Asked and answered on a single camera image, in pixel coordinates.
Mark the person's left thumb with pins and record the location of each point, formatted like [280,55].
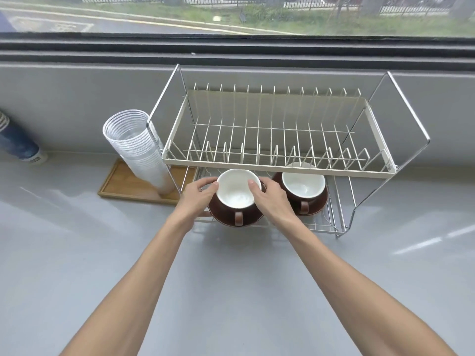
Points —
[210,189]

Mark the person's right hand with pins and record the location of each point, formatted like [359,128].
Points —
[274,207]

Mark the brown cup white inside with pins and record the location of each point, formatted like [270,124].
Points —
[235,189]
[303,185]

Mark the dark window frame rail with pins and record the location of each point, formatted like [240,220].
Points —
[237,51]

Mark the person's left forearm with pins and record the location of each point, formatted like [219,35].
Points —
[137,285]

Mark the person's right forearm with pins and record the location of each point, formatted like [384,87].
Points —
[352,289]

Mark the stack of clear plastic cups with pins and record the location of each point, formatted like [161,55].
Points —
[133,144]

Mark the wooden tray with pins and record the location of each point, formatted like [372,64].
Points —
[126,185]

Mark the brown saucer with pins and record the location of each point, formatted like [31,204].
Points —
[320,203]
[222,217]

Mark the stack of blue paper cups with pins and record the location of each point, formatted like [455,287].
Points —
[16,144]

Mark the person's left hand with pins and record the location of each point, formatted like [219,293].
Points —
[193,203]

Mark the person's right thumb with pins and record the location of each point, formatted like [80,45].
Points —
[255,192]

